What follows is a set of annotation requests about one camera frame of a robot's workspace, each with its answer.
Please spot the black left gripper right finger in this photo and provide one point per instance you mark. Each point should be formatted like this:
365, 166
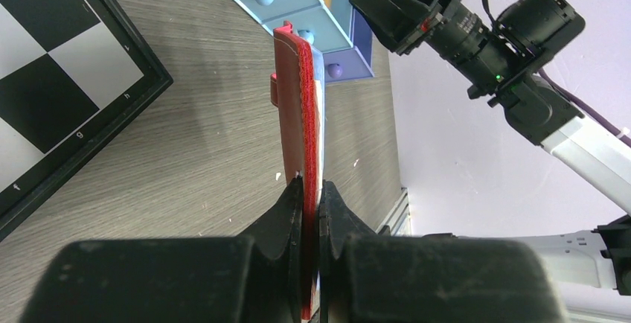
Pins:
368, 277

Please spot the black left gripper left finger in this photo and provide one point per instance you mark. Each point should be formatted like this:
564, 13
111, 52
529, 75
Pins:
250, 277

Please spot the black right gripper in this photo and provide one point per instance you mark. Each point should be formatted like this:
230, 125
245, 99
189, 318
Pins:
500, 56

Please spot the red leather card holder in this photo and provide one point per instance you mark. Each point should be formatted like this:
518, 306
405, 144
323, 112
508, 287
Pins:
297, 90

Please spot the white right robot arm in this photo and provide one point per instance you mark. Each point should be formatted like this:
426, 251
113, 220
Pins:
468, 172

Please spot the purple drawer box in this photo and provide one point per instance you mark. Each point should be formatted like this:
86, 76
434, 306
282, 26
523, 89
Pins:
355, 62

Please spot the light blue middle drawer box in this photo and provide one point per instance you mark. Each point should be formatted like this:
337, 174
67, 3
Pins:
325, 32

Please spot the black white chessboard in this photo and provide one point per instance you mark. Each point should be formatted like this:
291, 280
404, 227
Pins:
74, 73

